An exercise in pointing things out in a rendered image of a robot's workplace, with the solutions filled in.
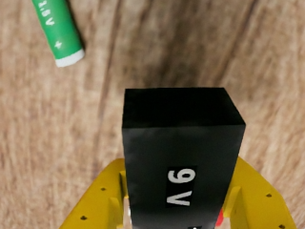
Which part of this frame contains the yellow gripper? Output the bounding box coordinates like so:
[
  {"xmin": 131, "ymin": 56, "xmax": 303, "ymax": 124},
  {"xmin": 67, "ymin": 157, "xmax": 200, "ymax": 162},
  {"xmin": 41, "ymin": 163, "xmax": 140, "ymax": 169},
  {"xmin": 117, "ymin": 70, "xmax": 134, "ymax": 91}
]
[{"xmin": 58, "ymin": 156, "xmax": 297, "ymax": 229}]

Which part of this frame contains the black 9v battery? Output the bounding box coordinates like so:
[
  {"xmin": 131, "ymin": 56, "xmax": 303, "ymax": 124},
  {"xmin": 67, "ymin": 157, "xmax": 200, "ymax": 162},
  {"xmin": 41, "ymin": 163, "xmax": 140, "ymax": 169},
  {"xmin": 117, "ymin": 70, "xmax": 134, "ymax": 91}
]
[{"xmin": 121, "ymin": 87, "xmax": 247, "ymax": 229}]

